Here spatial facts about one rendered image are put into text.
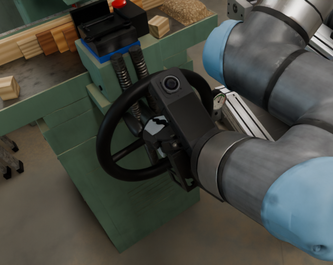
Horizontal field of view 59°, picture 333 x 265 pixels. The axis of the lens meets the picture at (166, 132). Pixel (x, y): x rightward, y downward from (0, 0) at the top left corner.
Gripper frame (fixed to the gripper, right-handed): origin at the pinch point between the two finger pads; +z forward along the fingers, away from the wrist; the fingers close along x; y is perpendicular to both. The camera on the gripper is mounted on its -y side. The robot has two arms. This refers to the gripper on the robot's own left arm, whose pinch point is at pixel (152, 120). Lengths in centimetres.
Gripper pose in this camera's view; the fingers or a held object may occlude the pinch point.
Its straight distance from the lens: 51.2
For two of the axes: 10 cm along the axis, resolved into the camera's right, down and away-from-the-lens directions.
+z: -4.1, -1.8, 8.9
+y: 3.7, 8.6, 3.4
